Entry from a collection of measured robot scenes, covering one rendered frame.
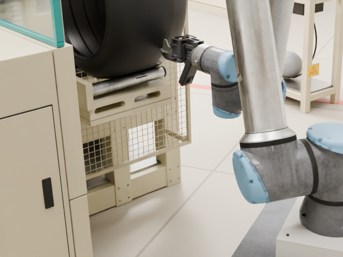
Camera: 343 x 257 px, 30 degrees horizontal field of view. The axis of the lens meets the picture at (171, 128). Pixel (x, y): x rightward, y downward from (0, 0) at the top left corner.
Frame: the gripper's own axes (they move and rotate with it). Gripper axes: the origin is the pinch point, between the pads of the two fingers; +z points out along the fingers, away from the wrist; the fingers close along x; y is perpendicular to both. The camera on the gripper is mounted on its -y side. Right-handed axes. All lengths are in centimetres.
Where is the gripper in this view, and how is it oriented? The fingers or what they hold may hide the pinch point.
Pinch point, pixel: (164, 51)
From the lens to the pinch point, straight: 226.6
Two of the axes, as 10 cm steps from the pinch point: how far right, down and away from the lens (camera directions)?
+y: -0.4, -9.2, -3.8
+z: -6.1, -2.8, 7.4
